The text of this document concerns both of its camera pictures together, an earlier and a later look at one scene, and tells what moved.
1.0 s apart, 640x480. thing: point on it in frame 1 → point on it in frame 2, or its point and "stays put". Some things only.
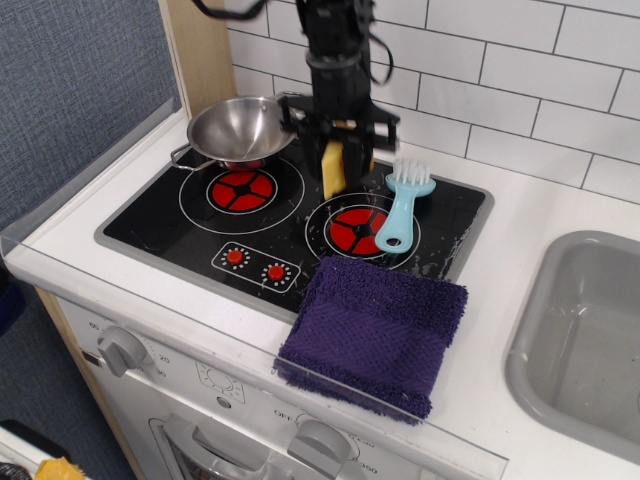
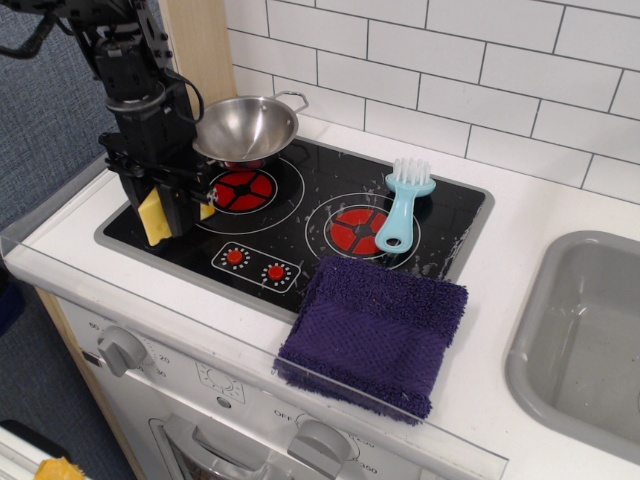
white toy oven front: [187, 412] stays put
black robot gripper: [341, 97] → [155, 144]
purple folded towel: [375, 336] stays put
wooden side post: [201, 54] stays put
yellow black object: [59, 469] stays put
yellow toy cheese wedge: [333, 169] → [155, 221]
